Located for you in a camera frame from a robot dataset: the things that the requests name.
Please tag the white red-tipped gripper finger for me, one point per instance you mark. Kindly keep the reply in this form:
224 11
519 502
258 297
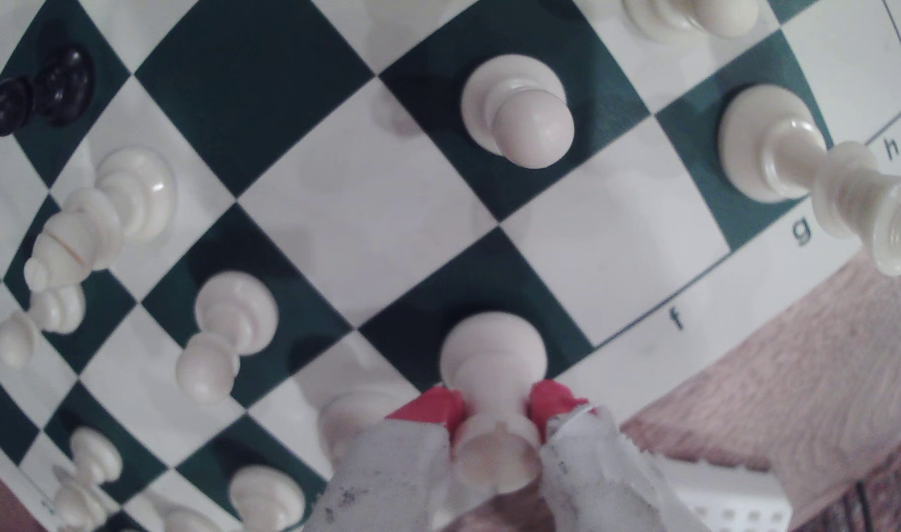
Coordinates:
391 480
605 488

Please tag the white chess rook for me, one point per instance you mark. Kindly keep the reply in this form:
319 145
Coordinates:
494 355

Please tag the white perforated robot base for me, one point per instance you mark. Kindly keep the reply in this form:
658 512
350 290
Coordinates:
724 495

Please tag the white chess queen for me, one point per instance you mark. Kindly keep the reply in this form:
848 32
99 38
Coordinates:
350 417

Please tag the white chess bishop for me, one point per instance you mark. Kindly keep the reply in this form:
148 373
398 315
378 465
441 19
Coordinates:
267 499
107 210

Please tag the white chess pawn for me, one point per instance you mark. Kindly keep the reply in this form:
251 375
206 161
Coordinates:
687 15
232 321
94 454
47 318
520 111

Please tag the green and white chess mat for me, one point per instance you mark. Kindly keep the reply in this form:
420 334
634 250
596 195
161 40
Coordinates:
369 207

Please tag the white chess king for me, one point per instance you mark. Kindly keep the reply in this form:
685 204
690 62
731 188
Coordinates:
772 148

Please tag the black chess pawn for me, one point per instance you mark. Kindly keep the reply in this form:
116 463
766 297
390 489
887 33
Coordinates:
51 89

